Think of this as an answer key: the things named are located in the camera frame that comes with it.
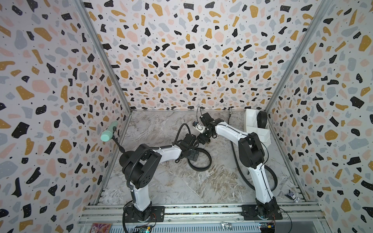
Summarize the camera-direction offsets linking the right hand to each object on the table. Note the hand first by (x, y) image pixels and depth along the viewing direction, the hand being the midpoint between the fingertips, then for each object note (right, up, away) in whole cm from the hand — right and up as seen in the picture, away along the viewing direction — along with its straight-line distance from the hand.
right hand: (205, 136), depth 102 cm
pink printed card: (-52, -40, -34) cm, 74 cm away
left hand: (-7, -10, -6) cm, 14 cm away
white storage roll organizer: (+35, +7, +8) cm, 37 cm away
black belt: (+41, +12, +2) cm, 43 cm away
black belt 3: (+20, -19, -14) cm, 31 cm away
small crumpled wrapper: (+45, -29, -24) cm, 59 cm away
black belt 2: (-2, -19, -13) cm, 23 cm away
